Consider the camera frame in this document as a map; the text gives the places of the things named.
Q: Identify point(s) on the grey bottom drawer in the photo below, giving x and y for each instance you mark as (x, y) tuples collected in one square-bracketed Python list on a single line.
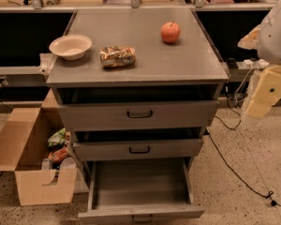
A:
[(139, 191)]

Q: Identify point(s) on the grey top drawer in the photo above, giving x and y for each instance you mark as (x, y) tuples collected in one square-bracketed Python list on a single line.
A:
[(143, 107)]

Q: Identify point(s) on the red apple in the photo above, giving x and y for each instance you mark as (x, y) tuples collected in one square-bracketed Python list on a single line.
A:
[(170, 32)]

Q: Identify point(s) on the white paper bowl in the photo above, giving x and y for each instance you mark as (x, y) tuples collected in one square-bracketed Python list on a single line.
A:
[(71, 47)]

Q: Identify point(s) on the green snack bag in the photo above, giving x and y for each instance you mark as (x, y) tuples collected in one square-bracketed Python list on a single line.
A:
[(58, 138)]

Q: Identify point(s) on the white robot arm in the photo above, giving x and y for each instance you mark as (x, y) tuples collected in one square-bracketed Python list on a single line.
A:
[(266, 40)]

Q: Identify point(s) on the grey middle drawer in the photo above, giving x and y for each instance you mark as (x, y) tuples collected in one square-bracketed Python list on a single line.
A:
[(137, 144)]

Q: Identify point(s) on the open cardboard box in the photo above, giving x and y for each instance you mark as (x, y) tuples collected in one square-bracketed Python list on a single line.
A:
[(23, 146)]

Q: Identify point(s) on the grey drawer cabinet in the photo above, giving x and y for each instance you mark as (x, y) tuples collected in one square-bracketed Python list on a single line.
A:
[(189, 60)]

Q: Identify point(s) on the grey drawer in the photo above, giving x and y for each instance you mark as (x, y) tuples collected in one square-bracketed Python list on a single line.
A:
[(143, 107), (137, 144), (139, 191)]

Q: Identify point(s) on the shiny snack bag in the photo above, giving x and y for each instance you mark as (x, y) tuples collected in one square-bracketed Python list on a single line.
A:
[(117, 56)]

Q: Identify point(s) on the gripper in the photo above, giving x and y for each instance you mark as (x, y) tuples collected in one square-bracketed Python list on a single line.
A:
[(276, 37)]

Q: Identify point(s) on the white power strip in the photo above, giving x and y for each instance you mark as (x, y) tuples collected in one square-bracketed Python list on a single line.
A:
[(253, 63)]

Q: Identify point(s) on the orange snack bag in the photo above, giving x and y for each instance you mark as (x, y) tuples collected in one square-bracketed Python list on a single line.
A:
[(59, 155)]

